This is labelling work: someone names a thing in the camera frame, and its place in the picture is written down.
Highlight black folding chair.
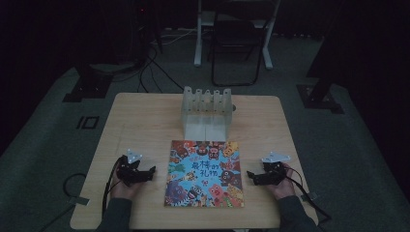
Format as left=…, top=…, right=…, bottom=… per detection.
left=211, top=2, right=264, bottom=87

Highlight white desk frame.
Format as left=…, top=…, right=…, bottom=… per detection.
left=192, top=0, right=282, bottom=71

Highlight grey tape strip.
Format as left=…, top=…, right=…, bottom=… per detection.
left=67, top=196, right=91, bottom=207

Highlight black floor cable loop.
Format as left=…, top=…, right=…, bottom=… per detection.
left=38, top=172, right=87, bottom=232

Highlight translucent white book rack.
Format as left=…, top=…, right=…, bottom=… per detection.
left=181, top=85, right=234, bottom=143

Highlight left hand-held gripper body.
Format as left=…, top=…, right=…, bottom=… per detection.
left=115, top=148, right=143, bottom=188

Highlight colourful picture book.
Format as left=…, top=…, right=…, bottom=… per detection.
left=163, top=139, right=245, bottom=209

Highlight black floor cables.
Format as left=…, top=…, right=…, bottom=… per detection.
left=136, top=44, right=186, bottom=95

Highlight white floor cable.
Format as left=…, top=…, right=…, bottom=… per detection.
left=150, top=28, right=198, bottom=46

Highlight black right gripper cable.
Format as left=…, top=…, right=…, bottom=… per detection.
left=283, top=163, right=333, bottom=225

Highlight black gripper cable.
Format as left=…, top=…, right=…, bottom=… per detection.
left=283, top=163, right=333, bottom=225
left=102, top=156, right=125, bottom=220

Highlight black stand base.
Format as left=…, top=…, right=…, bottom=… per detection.
left=62, top=63, right=114, bottom=103
left=296, top=76, right=345, bottom=115

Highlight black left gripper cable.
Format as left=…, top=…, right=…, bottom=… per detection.
left=102, top=156, right=125, bottom=220

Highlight person's left hand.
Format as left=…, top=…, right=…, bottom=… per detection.
left=109, top=175, right=143, bottom=201

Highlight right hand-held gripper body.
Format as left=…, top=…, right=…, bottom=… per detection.
left=260, top=151, right=291, bottom=186

